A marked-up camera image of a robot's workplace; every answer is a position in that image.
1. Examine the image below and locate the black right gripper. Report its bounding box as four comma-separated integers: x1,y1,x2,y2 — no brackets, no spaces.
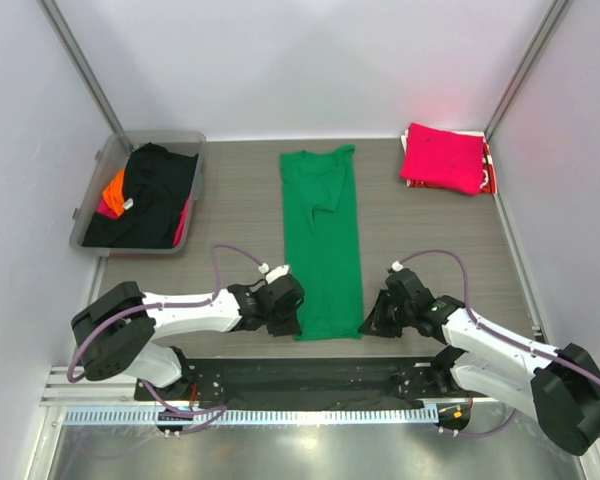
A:
360,288,414,337

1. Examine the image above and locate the green t-shirt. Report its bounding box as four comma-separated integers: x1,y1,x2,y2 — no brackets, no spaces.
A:
280,145,364,341

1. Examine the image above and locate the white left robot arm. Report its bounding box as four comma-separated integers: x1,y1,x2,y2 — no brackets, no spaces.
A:
67,266,305,399

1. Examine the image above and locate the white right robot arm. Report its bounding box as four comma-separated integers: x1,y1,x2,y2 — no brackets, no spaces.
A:
360,269,600,456

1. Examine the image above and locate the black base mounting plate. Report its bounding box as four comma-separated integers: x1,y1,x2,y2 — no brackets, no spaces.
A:
156,357,466,411

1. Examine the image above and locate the folded pink t-shirt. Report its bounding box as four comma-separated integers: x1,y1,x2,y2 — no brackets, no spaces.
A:
400,123,484,195

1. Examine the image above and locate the black t-shirt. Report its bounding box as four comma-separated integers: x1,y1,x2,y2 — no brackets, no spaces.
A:
82,143,199,250

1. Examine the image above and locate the orange t-shirt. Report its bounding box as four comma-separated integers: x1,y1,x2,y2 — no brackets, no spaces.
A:
102,169,126,218

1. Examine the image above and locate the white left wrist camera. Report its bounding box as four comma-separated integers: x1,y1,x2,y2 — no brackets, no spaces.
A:
258,263,291,283

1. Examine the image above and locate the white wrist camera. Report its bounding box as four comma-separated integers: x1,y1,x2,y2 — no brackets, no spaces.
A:
258,263,291,283
390,261,404,272

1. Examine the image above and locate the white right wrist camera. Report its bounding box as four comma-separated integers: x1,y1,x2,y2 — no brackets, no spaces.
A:
390,261,404,272

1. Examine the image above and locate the slotted white cable duct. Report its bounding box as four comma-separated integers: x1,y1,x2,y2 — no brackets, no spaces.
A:
63,404,439,426

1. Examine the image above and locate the aluminium frame rail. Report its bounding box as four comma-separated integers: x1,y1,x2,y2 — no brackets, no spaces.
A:
39,364,591,407

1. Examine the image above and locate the left aluminium corner post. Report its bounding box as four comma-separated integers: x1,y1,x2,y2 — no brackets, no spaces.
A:
37,0,133,153

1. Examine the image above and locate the aluminium corner post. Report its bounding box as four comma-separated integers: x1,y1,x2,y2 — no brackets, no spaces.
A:
483,0,573,143
37,0,133,153

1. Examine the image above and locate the right aluminium corner post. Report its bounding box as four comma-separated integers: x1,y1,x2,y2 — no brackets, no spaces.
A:
483,0,573,143

